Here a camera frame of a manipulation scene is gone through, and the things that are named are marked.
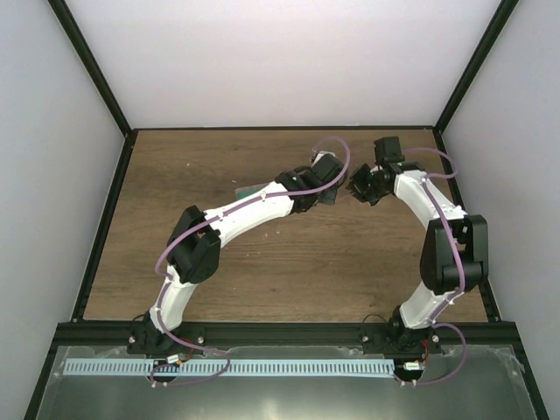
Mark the black left frame post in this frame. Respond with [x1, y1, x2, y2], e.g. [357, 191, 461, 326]
[46, 0, 133, 137]

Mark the light blue slotted cable duct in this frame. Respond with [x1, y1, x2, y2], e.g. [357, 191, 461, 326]
[62, 358, 395, 378]

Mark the green glasses case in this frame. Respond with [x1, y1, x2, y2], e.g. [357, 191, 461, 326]
[234, 184, 267, 200]

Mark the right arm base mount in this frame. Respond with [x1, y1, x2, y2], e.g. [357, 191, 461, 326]
[358, 313, 435, 356]

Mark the black aluminium front rail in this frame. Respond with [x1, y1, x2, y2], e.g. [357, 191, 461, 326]
[52, 321, 521, 348]

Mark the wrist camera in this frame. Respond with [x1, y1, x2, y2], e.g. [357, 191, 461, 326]
[374, 136, 404, 166]
[311, 152, 343, 184]

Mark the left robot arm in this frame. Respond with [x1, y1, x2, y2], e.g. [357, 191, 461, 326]
[147, 164, 343, 354]

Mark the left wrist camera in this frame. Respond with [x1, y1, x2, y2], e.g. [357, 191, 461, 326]
[311, 152, 343, 184]

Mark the metal sheet panel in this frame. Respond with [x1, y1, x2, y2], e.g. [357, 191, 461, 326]
[35, 346, 536, 419]

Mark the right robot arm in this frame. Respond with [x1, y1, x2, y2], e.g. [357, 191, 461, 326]
[349, 163, 489, 353]

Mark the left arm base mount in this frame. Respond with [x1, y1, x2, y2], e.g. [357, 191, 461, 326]
[127, 314, 206, 356]

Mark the black right frame post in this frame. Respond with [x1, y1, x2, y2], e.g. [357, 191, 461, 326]
[435, 0, 519, 134]

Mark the black frame post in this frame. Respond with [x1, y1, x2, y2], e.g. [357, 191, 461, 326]
[46, 0, 133, 137]
[435, 0, 519, 134]

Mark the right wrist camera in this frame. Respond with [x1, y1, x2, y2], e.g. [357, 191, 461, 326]
[374, 136, 404, 166]

